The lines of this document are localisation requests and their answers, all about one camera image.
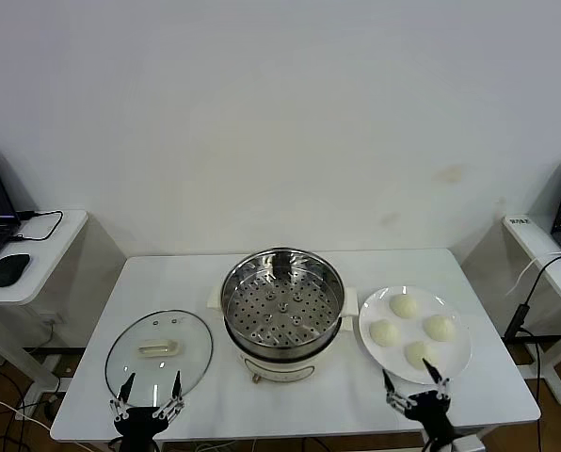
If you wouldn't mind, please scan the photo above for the white steamed baozi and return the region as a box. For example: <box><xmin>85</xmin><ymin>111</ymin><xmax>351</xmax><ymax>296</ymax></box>
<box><xmin>403</xmin><ymin>340</ymin><xmax>440</xmax><ymax>369</ymax></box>
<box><xmin>424</xmin><ymin>314</ymin><xmax>457</xmax><ymax>342</ymax></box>
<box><xmin>369</xmin><ymin>318</ymin><xmax>400</xmax><ymax>348</ymax></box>
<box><xmin>388</xmin><ymin>293</ymin><xmax>419</xmax><ymax>319</ymax></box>

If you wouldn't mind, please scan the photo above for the round glass pot lid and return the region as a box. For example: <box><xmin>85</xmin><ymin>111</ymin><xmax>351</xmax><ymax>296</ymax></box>
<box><xmin>104</xmin><ymin>308</ymin><xmax>215</xmax><ymax>409</ymax></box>

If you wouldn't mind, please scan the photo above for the black computer mouse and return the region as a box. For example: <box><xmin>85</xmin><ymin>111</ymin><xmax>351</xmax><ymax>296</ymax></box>
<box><xmin>0</xmin><ymin>252</ymin><xmax>31</xmax><ymax>287</ymax></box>

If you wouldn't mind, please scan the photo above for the cream electric cooking pot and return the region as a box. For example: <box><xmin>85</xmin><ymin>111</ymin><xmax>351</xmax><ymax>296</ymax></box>
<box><xmin>207</xmin><ymin>284</ymin><xmax>360</xmax><ymax>385</ymax></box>

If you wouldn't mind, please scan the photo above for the stainless steel steamer basket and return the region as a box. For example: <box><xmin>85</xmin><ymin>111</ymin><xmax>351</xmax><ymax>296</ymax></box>
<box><xmin>220</xmin><ymin>246</ymin><xmax>346</xmax><ymax>347</ymax></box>

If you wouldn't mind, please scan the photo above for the black cable with adapter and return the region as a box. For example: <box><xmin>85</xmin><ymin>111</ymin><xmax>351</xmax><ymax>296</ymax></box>
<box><xmin>503</xmin><ymin>255</ymin><xmax>561</xmax><ymax>425</ymax></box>

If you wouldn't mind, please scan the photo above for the white floor cable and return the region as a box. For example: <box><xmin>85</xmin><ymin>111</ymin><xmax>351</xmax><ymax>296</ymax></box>
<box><xmin>0</xmin><ymin>393</ymin><xmax>54</xmax><ymax>430</ymax></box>

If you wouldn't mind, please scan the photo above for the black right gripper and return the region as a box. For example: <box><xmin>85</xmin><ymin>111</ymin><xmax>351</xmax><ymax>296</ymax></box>
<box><xmin>381</xmin><ymin>357</ymin><xmax>456</xmax><ymax>452</ymax></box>

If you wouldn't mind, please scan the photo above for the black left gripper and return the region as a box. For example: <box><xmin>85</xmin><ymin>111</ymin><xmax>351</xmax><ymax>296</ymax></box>
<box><xmin>109</xmin><ymin>370</ymin><xmax>186</xmax><ymax>452</ymax></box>

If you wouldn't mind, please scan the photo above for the black usb cable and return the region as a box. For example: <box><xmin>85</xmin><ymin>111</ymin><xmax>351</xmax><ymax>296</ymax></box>
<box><xmin>9</xmin><ymin>210</ymin><xmax>64</xmax><ymax>244</ymax></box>

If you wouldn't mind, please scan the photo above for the white wall socket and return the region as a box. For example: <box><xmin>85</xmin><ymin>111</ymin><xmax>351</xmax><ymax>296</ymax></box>
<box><xmin>36</xmin><ymin>310</ymin><xmax>69</xmax><ymax>327</ymax></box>

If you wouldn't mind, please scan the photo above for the white round plate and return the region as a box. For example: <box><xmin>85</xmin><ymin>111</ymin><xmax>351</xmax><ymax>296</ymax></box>
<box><xmin>358</xmin><ymin>284</ymin><xmax>473</xmax><ymax>385</ymax></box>

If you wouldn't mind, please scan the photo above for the white side table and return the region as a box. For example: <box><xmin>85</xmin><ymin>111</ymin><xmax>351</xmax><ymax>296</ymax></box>
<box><xmin>503</xmin><ymin>214</ymin><xmax>561</xmax><ymax>406</ymax></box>
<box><xmin>0</xmin><ymin>209</ymin><xmax>89</xmax><ymax>393</ymax></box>

